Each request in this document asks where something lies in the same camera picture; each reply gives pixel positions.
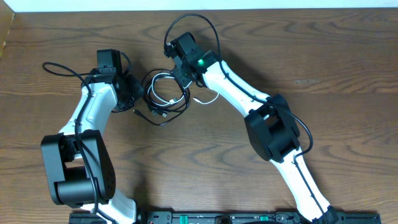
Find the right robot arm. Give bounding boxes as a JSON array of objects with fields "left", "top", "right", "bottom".
[{"left": 164, "top": 32, "right": 339, "bottom": 223}]

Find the white cable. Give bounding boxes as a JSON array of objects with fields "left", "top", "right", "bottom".
[{"left": 146, "top": 72, "right": 220, "bottom": 106}]

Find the right camera black cable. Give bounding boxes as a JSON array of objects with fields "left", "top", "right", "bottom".
[{"left": 163, "top": 12, "right": 314, "bottom": 224}]

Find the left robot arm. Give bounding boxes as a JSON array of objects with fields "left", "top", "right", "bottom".
[{"left": 40, "top": 49, "right": 143, "bottom": 223}]

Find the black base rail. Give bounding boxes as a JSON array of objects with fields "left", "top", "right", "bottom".
[{"left": 68, "top": 210, "right": 382, "bottom": 224}]

